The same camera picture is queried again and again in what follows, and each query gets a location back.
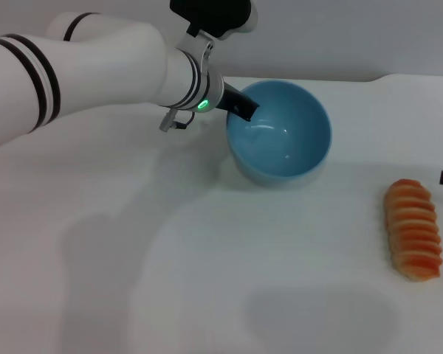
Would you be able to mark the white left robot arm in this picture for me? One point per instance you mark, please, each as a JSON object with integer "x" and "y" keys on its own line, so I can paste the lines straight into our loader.
{"x": 96, "y": 73}

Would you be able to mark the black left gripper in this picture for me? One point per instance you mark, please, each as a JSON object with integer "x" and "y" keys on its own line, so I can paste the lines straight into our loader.
{"x": 230, "y": 99}

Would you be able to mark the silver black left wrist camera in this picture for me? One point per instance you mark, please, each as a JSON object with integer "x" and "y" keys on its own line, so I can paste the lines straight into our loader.
{"x": 214, "y": 14}

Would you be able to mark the ridged orange bread loaf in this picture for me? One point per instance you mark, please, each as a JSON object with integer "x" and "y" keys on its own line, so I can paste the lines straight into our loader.
{"x": 413, "y": 236}

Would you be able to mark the blue bowl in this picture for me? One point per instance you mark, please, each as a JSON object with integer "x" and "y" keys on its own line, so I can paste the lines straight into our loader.
{"x": 280, "y": 147}

